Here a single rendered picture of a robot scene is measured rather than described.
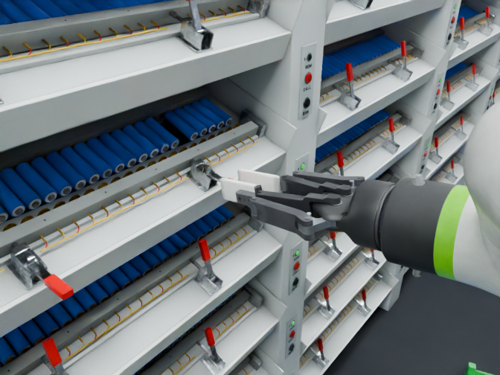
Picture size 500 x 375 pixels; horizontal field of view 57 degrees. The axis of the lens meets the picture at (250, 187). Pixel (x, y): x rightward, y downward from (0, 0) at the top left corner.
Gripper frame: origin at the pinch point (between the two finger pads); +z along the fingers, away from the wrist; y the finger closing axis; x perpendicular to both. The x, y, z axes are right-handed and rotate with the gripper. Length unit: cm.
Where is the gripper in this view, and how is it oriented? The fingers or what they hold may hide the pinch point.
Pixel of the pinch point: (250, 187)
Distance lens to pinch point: 62.2
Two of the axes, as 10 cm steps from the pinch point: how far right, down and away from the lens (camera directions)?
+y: 6.4, -3.8, 6.7
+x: -1.3, -9.1, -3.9
